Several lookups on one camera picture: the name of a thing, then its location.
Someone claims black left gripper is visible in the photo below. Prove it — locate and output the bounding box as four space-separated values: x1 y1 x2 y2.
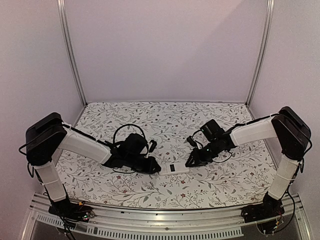
125 155 162 176

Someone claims aluminium frame post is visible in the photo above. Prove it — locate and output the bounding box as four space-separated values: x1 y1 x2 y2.
245 0 275 108
56 0 88 107

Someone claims aluminium front rail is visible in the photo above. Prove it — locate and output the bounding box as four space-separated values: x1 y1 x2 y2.
21 193 313 240

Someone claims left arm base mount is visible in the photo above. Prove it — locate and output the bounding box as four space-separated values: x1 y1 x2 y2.
48 198 95 222

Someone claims white remote control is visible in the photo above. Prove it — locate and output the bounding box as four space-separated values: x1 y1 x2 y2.
159 162 190 176

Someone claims left aluminium frame post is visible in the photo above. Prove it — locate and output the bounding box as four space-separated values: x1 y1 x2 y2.
56 0 88 107

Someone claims right aluminium frame post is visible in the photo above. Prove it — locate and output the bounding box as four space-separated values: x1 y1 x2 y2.
245 0 275 108

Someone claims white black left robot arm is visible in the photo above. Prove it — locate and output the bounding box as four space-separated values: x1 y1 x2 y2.
18 112 162 217

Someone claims floral patterned table mat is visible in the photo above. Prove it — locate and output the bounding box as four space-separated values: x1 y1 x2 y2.
56 102 276 209

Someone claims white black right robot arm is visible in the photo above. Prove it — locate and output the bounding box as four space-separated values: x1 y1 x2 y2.
185 106 313 218

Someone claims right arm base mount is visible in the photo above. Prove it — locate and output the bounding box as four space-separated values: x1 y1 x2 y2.
241 201 285 223

